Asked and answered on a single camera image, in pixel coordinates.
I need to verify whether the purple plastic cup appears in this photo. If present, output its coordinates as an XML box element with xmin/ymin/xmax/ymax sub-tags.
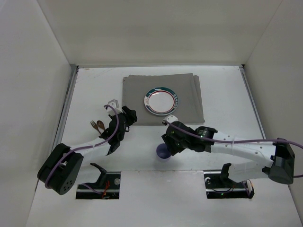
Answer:
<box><xmin>156</xmin><ymin>143</ymin><xmax>171</xmax><ymax>162</ymax></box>

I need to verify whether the brown wooden spoon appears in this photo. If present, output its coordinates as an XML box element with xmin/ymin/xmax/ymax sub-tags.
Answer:
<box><xmin>97</xmin><ymin>120</ymin><xmax>105</xmax><ymax>132</ymax></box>

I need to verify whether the grey cloth placemat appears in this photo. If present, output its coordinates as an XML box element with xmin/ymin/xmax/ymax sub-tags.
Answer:
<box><xmin>122</xmin><ymin>73</ymin><xmax>205</xmax><ymax>126</ymax></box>

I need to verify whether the white plate green rim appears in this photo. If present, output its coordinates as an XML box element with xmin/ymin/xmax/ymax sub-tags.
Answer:
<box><xmin>144</xmin><ymin>87</ymin><xmax>178</xmax><ymax>116</ymax></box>

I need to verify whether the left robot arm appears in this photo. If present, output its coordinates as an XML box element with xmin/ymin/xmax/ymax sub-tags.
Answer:
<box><xmin>37</xmin><ymin>103</ymin><xmax>137</xmax><ymax>195</ymax></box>

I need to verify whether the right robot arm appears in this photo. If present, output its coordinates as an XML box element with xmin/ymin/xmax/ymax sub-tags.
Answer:
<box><xmin>162</xmin><ymin>120</ymin><xmax>295</xmax><ymax>185</ymax></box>

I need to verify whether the brown wooden fork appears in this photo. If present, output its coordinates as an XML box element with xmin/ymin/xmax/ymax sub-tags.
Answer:
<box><xmin>90</xmin><ymin>121</ymin><xmax>102</xmax><ymax>135</ymax></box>

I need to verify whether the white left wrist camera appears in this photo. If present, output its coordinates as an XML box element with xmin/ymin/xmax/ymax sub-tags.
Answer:
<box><xmin>104</xmin><ymin>99</ymin><xmax>122</xmax><ymax>116</ymax></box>

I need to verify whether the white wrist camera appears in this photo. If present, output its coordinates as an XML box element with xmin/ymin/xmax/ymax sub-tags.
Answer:
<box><xmin>162</xmin><ymin>115</ymin><xmax>178</xmax><ymax>125</ymax></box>
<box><xmin>104</xmin><ymin>99</ymin><xmax>122</xmax><ymax>116</ymax></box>

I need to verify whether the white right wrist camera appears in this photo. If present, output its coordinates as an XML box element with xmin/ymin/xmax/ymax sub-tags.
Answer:
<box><xmin>162</xmin><ymin>115</ymin><xmax>178</xmax><ymax>125</ymax></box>

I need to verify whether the left aluminium table rail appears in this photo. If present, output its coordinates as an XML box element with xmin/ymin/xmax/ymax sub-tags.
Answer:
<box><xmin>49</xmin><ymin>64</ymin><xmax>79</xmax><ymax>155</ymax></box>

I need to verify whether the aluminium table rail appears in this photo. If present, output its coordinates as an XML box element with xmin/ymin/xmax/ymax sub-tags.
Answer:
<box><xmin>49</xmin><ymin>64</ymin><xmax>79</xmax><ymax>155</ymax></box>
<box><xmin>239</xmin><ymin>63</ymin><xmax>276</xmax><ymax>169</ymax></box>

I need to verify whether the right aluminium table rail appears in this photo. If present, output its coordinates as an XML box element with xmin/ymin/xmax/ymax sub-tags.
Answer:
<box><xmin>239</xmin><ymin>63</ymin><xmax>276</xmax><ymax>169</ymax></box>

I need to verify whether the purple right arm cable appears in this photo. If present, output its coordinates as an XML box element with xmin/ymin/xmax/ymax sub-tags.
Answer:
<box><xmin>163</xmin><ymin>122</ymin><xmax>303</xmax><ymax>198</ymax></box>

